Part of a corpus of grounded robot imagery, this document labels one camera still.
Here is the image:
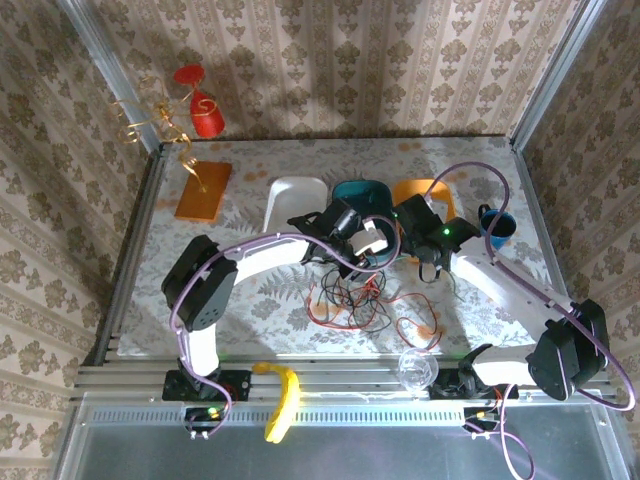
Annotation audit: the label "orange wooden board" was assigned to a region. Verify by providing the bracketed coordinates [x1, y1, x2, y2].
[174, 160, 234, 221]

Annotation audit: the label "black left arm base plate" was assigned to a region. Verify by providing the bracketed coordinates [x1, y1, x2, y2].
[162, 368, 252, 402]

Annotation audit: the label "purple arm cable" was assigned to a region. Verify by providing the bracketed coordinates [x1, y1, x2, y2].
[169, 215, 402, 436]
[429, 162, 637, 479]

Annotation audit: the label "clear plastic cup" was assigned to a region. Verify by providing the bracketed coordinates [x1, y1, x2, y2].
[398, 348, 440, 390]

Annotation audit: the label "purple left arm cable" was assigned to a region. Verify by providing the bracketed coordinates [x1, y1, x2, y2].
[169, 215, 402, 436]

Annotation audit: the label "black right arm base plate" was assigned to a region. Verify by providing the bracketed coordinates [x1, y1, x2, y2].
[428, 367, 519, 400]

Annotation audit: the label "aluminium frame post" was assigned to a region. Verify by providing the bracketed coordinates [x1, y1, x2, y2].
[509, 0, 609, 151]
[57, 0, 166, 151]

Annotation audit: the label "yellow banana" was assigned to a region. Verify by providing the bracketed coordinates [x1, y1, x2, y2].
[252, 362, 301, 444]

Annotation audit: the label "red cable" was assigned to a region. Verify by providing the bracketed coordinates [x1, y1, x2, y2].
[394, 292, 445, 351]
[305, 277, 396, 332]

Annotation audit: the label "teal plastic tray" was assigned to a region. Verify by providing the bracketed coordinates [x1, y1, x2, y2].
[332, 179, 401, 266]

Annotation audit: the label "gold curly ribbon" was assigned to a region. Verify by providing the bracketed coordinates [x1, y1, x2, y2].
[108, 74, 217, 194]

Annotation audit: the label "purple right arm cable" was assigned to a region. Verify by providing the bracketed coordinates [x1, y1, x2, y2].
[429, 162, 637, 479]

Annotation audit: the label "grey metal cabinet top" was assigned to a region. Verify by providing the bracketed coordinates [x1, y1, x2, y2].
[52, 392, 634, 480]

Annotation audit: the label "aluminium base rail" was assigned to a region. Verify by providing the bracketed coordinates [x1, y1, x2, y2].
[69, 357, 617, 401]

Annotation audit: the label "red wine glass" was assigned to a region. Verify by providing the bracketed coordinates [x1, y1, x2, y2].
[173, 64, 226, 139]

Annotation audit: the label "white plastic tray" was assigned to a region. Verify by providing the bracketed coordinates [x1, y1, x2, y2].
[263, 175, 327, 236]

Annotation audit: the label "coloured cables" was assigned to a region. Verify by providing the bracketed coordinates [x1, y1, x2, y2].
[319, 263, 392, 335]

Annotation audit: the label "small electronics board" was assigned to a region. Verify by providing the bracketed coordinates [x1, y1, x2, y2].
[463, 407, 506, 440]
[183, 405, 227, 442]

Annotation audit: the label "aluminium side rail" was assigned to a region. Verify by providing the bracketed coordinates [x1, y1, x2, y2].
[92, 144, 169, 364]
[508, 142, 601, 364]

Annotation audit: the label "orange plastic tray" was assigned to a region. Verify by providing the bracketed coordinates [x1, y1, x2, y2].
[392, 178, 457, 224]

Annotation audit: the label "blue cup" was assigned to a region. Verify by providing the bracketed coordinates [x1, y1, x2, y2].
[477, 203, 518, 251]

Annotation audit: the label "floral tablecloth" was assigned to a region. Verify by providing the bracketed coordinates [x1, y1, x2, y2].
[119, 137, 574, 359]

